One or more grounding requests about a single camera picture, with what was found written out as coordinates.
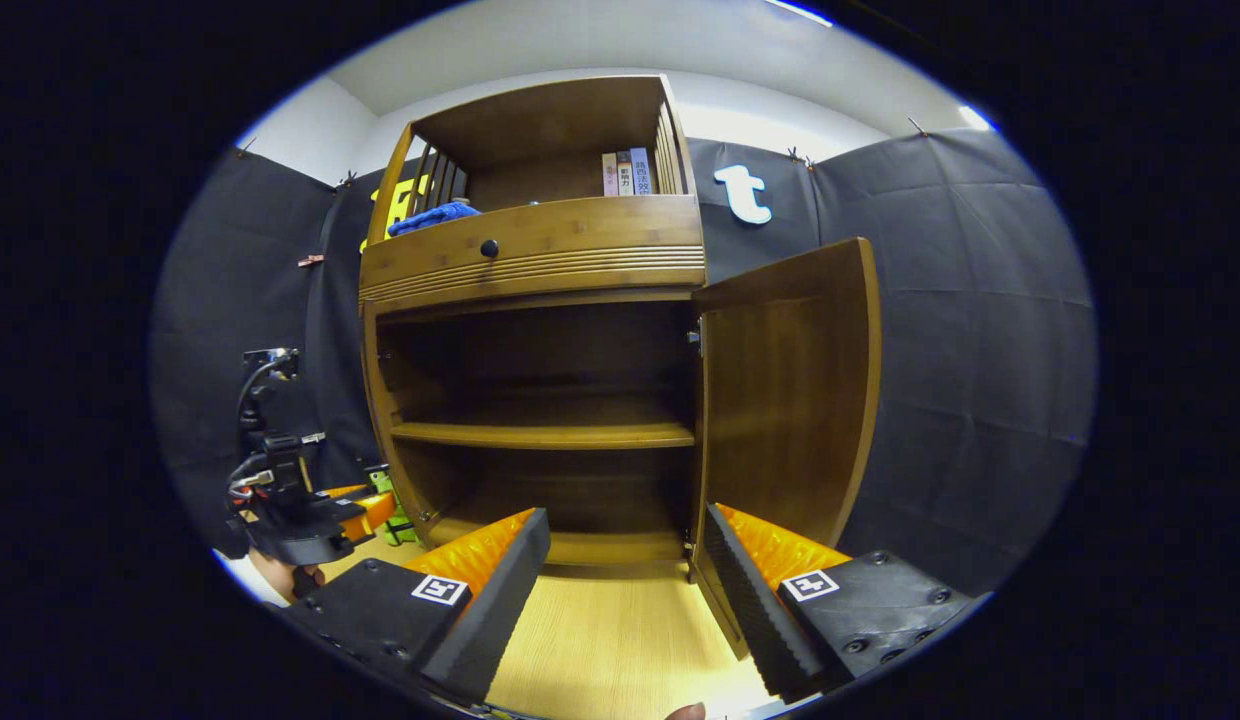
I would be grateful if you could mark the ceiling light panel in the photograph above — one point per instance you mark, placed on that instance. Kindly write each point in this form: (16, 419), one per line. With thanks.
(977, 118)

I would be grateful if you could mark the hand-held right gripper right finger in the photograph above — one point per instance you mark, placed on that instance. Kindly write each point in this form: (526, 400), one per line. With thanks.
(755, 610)

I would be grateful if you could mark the wooden shoe cabinet door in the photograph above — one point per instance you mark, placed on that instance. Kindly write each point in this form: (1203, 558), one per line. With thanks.
(790, 400)

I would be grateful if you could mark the brown spine book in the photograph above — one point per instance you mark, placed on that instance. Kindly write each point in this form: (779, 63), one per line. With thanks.
(625, 175)

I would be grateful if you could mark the blue towel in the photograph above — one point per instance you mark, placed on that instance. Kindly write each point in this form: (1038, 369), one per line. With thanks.
(430, 218)

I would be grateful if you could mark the pink spine book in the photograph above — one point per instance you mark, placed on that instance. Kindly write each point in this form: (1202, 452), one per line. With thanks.
(610, 175)

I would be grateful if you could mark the green frog toy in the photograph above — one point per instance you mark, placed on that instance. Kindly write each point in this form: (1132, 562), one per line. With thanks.
(400, 525)

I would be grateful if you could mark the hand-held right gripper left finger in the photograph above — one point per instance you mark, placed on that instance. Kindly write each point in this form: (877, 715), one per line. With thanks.
(495, 610)

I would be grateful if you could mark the long ceiling light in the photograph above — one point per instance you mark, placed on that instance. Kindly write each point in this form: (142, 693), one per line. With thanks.
(800, 12)

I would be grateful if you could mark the wooden double-door shoe cabinet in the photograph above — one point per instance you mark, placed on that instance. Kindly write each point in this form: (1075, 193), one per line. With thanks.
(540, 435)

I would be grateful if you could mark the black backdrop cloth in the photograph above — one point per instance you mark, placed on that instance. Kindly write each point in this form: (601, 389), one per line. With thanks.
(980, 350)

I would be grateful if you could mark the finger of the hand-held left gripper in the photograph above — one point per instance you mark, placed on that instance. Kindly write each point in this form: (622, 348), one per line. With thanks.
(370, 512)
(345, 491)

